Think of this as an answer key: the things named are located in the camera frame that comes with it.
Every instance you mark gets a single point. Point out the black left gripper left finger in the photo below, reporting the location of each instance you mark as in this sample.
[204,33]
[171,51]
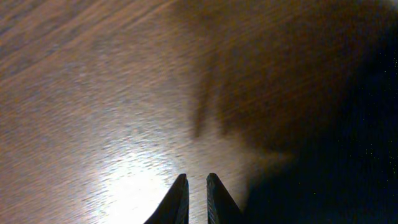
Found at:
[174,207]

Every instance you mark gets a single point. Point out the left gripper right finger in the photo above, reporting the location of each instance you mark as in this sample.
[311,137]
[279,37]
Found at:
[221,208]

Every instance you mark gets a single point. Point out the black trousers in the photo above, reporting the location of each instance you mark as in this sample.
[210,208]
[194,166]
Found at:
[349,175]

